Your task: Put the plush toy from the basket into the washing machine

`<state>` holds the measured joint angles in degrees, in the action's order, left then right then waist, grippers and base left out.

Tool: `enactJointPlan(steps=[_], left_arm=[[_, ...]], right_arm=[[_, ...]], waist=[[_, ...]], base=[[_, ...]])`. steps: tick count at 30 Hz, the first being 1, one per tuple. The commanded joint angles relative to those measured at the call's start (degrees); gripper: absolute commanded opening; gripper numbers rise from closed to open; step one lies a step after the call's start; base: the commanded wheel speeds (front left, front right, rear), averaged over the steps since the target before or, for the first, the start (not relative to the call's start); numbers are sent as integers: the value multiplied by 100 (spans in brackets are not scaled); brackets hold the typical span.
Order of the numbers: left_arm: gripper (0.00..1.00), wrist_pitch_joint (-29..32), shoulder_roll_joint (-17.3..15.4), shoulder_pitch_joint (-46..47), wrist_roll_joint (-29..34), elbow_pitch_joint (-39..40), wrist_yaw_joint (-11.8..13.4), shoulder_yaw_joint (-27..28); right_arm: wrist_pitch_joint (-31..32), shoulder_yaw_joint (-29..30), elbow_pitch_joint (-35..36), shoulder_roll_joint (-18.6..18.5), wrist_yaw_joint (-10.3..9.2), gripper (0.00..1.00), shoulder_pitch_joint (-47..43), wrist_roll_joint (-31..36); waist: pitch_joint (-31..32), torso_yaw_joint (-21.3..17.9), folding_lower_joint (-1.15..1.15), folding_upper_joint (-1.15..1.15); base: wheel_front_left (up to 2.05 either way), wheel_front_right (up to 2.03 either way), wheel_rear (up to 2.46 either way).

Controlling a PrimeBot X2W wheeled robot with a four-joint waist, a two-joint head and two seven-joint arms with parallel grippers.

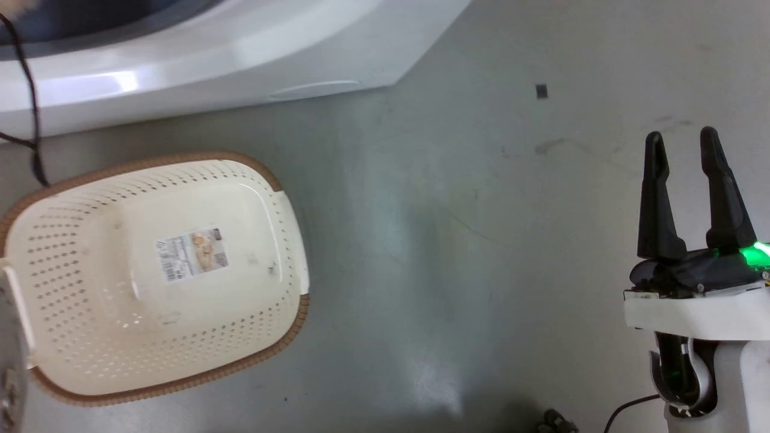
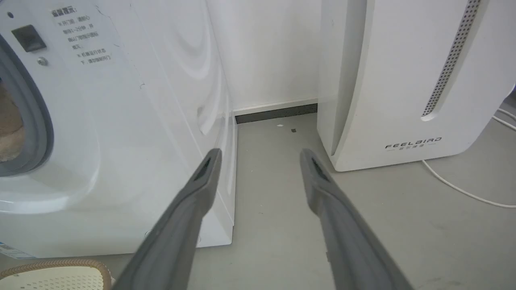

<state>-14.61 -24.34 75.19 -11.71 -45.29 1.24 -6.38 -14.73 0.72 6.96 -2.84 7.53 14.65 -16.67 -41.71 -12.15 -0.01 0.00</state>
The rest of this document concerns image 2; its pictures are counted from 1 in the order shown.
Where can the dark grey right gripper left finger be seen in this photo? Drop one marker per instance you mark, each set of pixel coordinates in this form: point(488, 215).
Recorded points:
point(177, 237)

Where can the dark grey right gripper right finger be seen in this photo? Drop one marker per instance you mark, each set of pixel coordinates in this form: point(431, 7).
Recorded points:
point(346, 241)

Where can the cream laundry basket brown rim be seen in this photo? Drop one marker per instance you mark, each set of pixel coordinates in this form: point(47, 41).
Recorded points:
point(56, 276)

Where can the white front-load washing machine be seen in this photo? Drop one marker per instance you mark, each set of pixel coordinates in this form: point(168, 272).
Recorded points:
point(121, 121)

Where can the beige plush item in drum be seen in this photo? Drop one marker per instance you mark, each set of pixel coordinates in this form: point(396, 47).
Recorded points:
point(9, 129)

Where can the white Feelbird air purifier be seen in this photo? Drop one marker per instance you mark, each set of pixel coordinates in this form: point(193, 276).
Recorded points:
point(403, 80)

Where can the grey rubber door gasket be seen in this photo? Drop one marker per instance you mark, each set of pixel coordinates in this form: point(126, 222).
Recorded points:
point(30, 112)

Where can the white instruction sticker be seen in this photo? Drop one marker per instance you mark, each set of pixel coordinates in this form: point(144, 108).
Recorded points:
point(82, 34)

